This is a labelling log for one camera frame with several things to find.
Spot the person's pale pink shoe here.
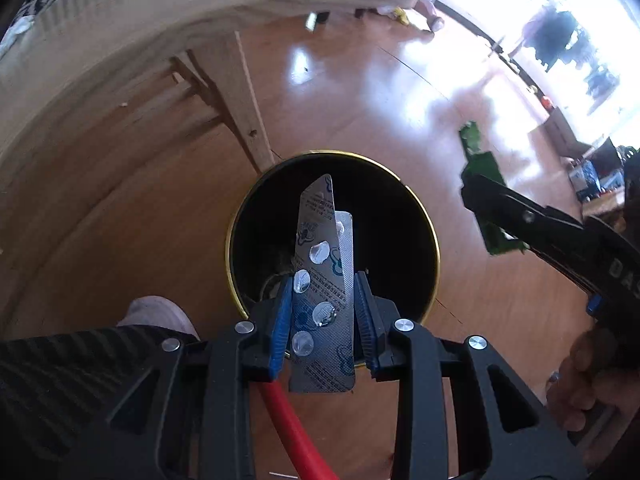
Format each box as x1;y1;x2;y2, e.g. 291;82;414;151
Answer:
117;296;201;341

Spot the red cable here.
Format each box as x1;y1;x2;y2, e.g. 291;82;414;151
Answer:
259;382;341;480

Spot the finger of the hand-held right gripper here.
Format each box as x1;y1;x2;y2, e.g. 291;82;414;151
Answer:
530;249;599;295
460;174;601;261

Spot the person's right hand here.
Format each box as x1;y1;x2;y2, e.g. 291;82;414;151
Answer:
546;326;640;466

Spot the cardboard box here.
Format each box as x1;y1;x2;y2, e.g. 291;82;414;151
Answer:
542;107;581;157

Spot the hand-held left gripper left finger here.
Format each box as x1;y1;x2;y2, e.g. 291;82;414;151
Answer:
65;275;296;480

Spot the wooden table leg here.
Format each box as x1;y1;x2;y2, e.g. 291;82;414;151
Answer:
172;30;278;173

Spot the potted plant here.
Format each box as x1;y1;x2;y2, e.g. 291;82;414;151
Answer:
520;0;616;101

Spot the silver blister pack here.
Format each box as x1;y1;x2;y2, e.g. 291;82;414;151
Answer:
288;174;357;395
334;211;354;281

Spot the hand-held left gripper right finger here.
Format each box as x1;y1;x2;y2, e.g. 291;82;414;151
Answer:
352;271;588;480

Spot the dark green wrapper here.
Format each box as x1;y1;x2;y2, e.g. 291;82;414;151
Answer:
459;121;531;257

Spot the black gold-rimmed bin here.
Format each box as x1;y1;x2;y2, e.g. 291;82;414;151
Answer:
225;150;442;331

